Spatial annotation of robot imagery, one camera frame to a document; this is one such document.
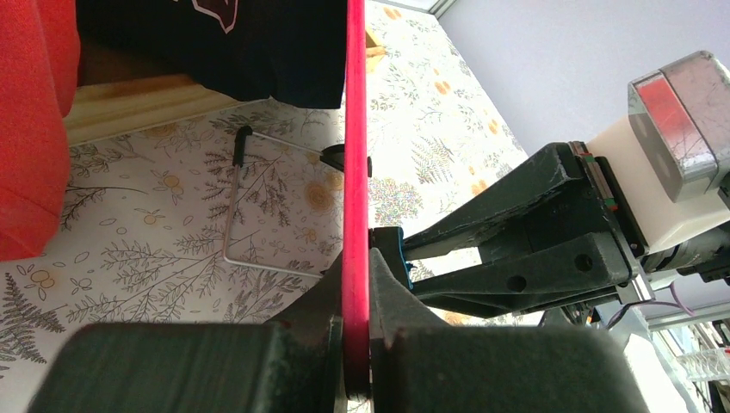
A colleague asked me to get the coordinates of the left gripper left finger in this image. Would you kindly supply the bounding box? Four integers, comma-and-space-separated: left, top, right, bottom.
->
28, 261, 345, 412

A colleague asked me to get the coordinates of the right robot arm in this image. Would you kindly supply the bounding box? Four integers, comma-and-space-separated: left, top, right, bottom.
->
369, 142, 729, 318

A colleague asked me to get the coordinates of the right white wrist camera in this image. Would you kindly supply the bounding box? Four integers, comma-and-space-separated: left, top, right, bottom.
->
587, 51, 729, 253

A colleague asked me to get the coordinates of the floral patterned table mat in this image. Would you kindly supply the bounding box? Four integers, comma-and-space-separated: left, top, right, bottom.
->
1, 2, 526, 412

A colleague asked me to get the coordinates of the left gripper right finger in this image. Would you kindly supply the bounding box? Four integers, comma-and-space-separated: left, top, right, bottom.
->
369, 249, 647, 412

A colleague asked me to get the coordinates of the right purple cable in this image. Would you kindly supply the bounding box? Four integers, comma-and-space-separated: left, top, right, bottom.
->
604, 279, 697, 332

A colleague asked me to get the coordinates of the blue whiteboard eraser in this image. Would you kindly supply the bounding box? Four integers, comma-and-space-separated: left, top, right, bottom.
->
397, 227, 414, 290

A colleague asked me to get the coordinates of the pink-framed whiteboard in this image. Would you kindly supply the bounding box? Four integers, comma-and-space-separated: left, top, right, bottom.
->
341, 1, 369, 400

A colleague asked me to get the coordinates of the dark navy tank top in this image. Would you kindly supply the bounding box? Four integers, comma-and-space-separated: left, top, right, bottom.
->
76, 0, 347, 109

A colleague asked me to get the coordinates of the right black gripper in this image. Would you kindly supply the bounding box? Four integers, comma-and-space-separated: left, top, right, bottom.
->
369, 141, 654, 317

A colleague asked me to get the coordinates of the red tank top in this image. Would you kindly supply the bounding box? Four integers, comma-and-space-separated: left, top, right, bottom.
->
1, 1, 80, 262

